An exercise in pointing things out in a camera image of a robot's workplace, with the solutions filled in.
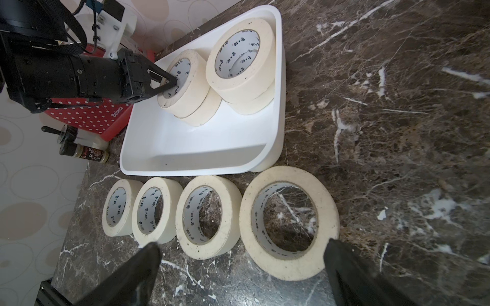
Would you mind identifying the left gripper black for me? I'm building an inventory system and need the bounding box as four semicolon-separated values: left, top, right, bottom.
1;33;177;113

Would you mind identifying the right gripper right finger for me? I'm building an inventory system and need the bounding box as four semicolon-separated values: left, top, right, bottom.
324;238;416;305

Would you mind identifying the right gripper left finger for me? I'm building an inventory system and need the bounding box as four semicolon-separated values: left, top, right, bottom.
76;242;162;305

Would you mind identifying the masking tape roll one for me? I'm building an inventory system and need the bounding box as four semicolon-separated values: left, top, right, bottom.
158;49;210;118

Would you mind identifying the masking tape roll four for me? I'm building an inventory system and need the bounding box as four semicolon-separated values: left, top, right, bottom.
239;166;339;281

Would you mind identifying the masking tape roll six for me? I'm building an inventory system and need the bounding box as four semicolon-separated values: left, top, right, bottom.
176;175;242;260

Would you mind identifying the masking tape roll three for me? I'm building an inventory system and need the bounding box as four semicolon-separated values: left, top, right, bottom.
102;179;143;237

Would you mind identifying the masking tape roll two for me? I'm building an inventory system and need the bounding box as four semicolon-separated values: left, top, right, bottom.
205;18;276;104

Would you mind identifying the masking tape roll five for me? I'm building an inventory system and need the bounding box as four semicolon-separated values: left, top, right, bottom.
131;177;183;247

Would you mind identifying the masking tape roll seven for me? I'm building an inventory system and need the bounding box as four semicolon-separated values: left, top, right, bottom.
225;82;275;116

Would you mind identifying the masking tape roll eight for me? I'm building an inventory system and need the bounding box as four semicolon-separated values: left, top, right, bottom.
178;88;222;127

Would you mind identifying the red polka dot toaster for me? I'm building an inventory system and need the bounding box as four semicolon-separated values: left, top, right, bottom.
43;43;157;142

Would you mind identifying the small dark sauce bottle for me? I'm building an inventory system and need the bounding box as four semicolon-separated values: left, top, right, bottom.
59;142;110;163

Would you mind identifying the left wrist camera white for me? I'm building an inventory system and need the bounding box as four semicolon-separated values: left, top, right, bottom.
84;1;140;60

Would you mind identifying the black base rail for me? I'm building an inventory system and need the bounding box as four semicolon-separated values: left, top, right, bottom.
34;279;73;306

